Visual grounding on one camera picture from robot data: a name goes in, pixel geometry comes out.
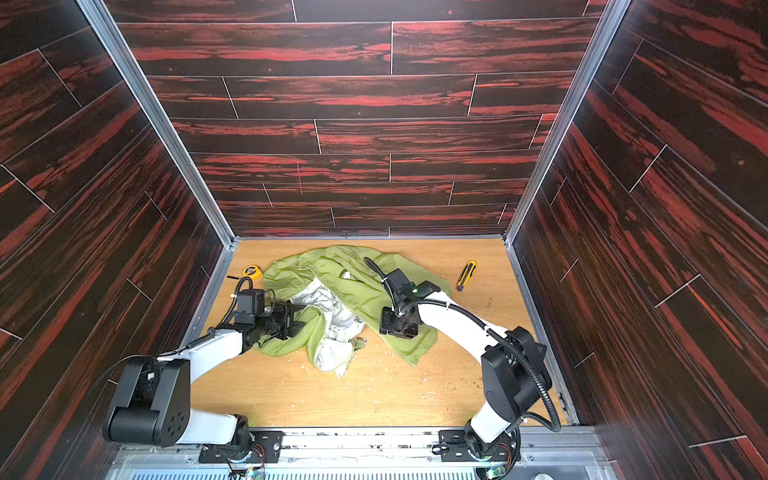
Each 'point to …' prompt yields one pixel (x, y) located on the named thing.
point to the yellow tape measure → (252, 271)
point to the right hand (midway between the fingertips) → (391, 328)
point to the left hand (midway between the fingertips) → (307, 309)
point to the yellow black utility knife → (470, 268)
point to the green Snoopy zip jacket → (339, 297)
